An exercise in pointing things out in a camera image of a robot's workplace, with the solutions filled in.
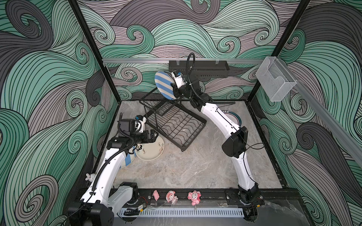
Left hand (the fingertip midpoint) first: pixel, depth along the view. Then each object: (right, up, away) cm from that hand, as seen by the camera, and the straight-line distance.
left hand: (151, 133), depth 78 cm
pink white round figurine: (+11, -32, -7) cm, 35 cm away
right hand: (+12, +30, +3) cm, 32 cm away
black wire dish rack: (+10, +7, +29) cm, 31 cm away
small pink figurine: (+3, -32, -5) cm, 33 cm away
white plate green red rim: (+59, +7, +29) cm, 66 cm away
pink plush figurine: (+24, -32, -8) cm, 40 cm away
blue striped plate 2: (-16, -17, +8) cm, 25 cm away
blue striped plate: (+6, +32, +6) cm, 33 cm away
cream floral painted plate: (-3, -14, +12) cm, 19 cm away
